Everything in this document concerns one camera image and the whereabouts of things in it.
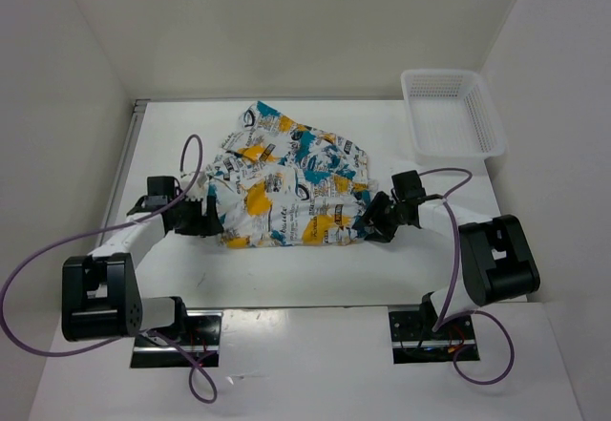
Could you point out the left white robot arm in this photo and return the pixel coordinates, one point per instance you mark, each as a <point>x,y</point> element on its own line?
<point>100,295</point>

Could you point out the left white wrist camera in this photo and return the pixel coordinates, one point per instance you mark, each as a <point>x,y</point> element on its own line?
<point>196,185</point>

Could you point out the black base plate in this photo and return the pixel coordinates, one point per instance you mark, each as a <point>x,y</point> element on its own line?
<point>200,339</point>
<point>414,342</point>

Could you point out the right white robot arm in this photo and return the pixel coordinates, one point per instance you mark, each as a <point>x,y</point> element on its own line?
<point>492,259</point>

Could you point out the patterned white teal yellow shorts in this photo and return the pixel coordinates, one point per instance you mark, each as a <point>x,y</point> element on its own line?
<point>279,182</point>

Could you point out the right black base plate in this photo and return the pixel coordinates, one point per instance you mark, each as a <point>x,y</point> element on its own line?
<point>414,342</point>

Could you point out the aluminium table edge rail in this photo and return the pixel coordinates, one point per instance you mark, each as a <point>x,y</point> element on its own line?
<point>122,171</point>

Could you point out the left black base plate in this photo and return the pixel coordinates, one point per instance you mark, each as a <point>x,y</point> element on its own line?
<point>200,339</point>

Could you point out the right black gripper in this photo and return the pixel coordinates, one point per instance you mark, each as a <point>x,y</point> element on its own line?
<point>373,209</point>

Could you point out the white plastic basket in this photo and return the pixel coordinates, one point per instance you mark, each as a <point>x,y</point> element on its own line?
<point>451,114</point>

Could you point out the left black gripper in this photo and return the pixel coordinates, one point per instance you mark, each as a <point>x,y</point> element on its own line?
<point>209,224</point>

